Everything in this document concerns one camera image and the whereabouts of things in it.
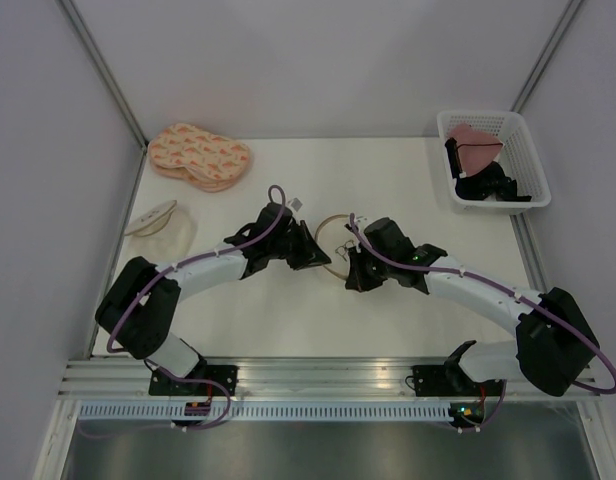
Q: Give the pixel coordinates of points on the white plastic basket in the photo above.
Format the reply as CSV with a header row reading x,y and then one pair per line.
x,y
518,158

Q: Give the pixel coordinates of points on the aluminium mounting rail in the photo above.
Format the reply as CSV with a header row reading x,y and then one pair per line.
x,y
266,379

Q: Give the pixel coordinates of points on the white round mesh laundry bag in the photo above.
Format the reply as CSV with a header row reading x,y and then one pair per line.
x,y
335,239

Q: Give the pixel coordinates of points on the pink bra in basket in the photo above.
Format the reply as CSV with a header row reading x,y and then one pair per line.
x,y
474,150

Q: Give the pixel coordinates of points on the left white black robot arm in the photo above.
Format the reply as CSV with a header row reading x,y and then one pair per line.
x,y
138,310

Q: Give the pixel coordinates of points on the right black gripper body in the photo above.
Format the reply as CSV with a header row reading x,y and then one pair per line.
x,y
370,271

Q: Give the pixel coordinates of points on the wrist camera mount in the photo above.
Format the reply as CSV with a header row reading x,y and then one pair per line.
x,y
360,220
294,204

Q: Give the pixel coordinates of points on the black bra in basket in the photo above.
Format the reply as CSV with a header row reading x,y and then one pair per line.
x,y
478,183

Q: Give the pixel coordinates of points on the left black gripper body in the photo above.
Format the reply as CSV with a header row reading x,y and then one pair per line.
x,y
297,245

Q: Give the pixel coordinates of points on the white slotted cable duct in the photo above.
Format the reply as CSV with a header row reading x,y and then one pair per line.
x,y
243,410

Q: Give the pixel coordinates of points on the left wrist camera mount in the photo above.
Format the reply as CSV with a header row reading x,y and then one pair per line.
x,y
294,204

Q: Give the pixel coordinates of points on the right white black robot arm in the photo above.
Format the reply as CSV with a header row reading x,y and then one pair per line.
x,y
552,342

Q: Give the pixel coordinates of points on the pink patterned laundry bag stack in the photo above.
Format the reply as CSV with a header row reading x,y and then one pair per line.
x,y
207,161

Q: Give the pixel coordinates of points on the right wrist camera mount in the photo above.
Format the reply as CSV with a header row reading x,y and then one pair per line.
x,y
360,220

